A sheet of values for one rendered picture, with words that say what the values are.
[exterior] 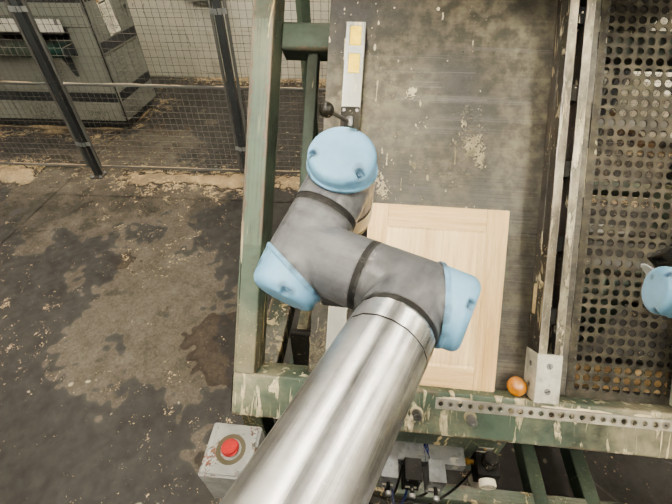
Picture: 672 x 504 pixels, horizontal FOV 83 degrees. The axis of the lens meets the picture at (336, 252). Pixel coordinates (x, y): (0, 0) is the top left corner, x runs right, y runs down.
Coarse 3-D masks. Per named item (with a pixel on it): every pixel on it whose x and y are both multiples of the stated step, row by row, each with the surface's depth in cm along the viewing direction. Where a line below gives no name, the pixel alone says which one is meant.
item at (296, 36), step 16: (288, 32) 108; (304, 32) 108; (320, 32) 108; (608, 32) 102; (640, 32) 101; (288, 48) 109; (304, 48) 109; (320, 48) 108; (608, 48) 102; (640, 48) 101; (640, 64) 104; (304, 112) 111; (304, 128) 111; (304, 144) 111; (304, 160) 111; (304, 176) 112; (608, 272) 106; (592, 288) 105
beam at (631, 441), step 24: (240, 384) 105; (264, 384) 105; (288, 384) 104; (240, 408) 105; (264, 408) 105; (432, 408) 101; (576, 408) 98; (600, 408) 98; (624, 408) 98; (648, 408) 99; (432, 432) 102; (456, 432) 101; (480, 432) 101; (504, 432) 100; (528, 432) 100; (552, 432) 99; (576, 432) 99; (600, 432) 98; (624, 432) 98; (648, 432) 97; (648, 456) 98
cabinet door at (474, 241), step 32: (384, 224) 103; (416, 224) 103; (448, 224) 102; (480, 224) 101; (448, 256) 103; (480, 256) 102; (480, 320) 102; (448, 352) 104; (480, 352) 103; (448, 384) 104; (480, 384) 103
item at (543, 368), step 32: (576, 0) 92; (576, 32) 92; (576, 64) 95; (576, 96) 94; (576, 128) 93; (544, 160) 100; (576, 160) 94; (544, 192) 99; (576, 192) 94; (544, 224) 98; (544, 256) 97; (544, 288) 96; (544, 320) 96; (544, 352) 96; (544, 384) 97
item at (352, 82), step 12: (348, 24) 100; (360, 24) 99; (348, 36) 100; (348, 48) 100; (360, 48) 100; (360, 60) 100; (360, 72) 100; (348, 84) 100; (360, 84) 100; (348, 96) 100; (360, 96) 100; (360, 108) 102; (336, 312) 103; (336, 324) 103; (336, 336) 103
